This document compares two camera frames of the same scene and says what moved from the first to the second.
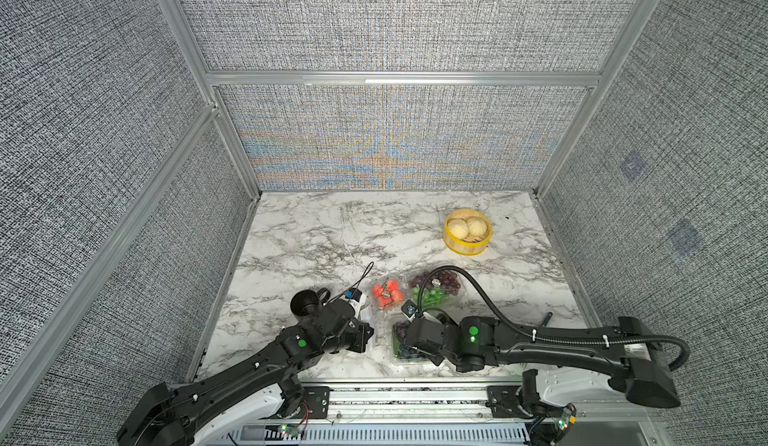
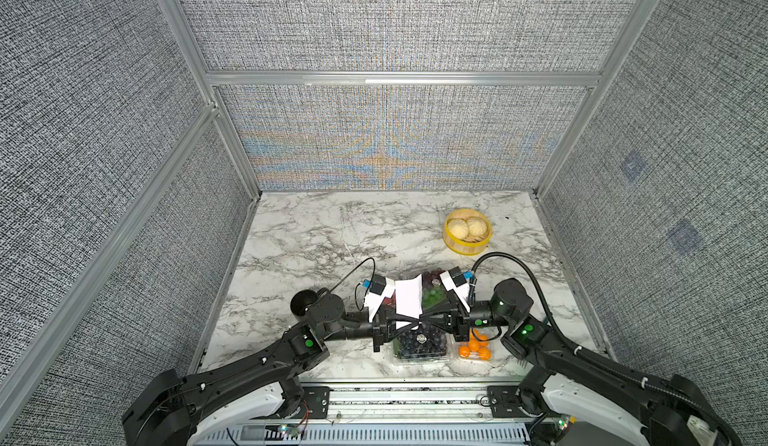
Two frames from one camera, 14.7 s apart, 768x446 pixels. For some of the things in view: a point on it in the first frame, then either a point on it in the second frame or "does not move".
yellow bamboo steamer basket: [467, 231] does not move
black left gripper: [362, 336] -> [382, 331]
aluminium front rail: [409, 404] does not move
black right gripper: [441, 325] -> [459, 321]
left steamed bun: [459, 228] does not move
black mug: [307, 304] does not move
